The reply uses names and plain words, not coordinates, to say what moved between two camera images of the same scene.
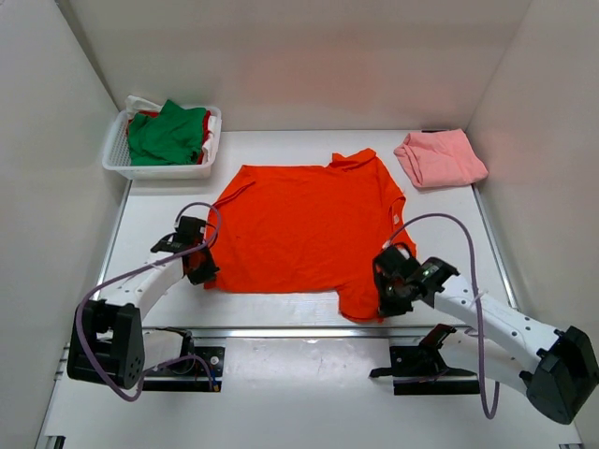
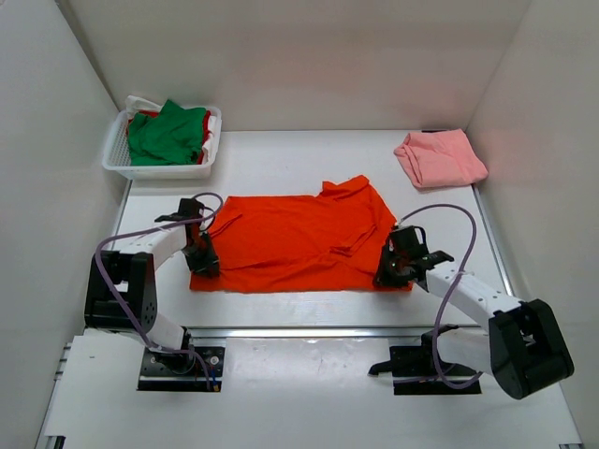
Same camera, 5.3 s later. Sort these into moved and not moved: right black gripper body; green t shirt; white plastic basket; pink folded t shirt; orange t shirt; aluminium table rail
Moved: right black gripper body; orange t shirt
Not moved: aluminium table rail; pink folded t shirt; white plastic basket; green t shirt
